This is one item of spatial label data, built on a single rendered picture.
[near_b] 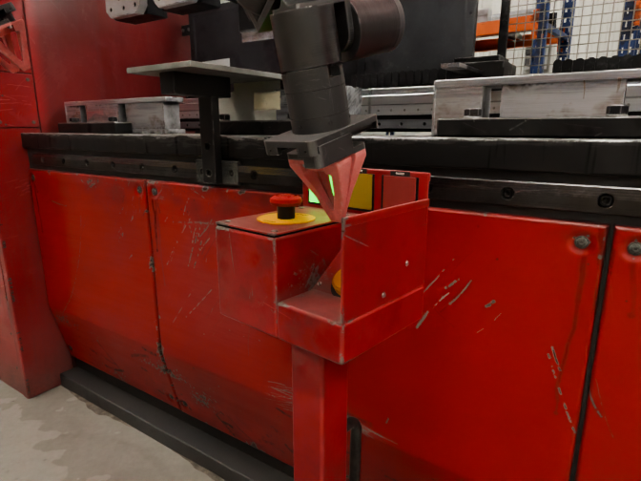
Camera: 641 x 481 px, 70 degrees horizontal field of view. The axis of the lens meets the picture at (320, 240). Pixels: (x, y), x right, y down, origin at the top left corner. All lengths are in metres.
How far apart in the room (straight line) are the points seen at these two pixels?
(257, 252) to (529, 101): 0.51
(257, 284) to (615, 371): 0.50
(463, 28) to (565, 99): 0.67
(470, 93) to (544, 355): 0.43
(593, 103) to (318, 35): 0.50
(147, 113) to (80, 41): 0.53
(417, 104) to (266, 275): 0.75
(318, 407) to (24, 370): 1.39
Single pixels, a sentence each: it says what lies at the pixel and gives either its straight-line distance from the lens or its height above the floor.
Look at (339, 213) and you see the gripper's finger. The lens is 0.47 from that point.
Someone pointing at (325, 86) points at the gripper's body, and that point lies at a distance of 0.43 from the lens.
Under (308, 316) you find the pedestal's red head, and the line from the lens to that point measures 0.48.
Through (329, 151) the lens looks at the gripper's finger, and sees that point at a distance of 0.42.
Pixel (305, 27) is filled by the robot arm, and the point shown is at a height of 0.97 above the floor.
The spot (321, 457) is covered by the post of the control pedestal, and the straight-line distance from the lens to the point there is 0.64.
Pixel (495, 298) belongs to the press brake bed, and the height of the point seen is 0.64.
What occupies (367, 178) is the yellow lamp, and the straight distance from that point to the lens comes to 0.59.
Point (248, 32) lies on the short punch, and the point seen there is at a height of 1.10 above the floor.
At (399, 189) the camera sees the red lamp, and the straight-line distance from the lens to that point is 0.56.
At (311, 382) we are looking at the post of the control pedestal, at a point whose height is 0.58.
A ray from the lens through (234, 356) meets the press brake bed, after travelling 1.12.
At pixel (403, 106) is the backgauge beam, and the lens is 1.18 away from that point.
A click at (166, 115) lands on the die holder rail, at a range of 1.33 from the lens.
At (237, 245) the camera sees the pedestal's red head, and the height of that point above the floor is 0.76.
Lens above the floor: 0.89
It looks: 14 degrees down
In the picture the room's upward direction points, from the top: straight up
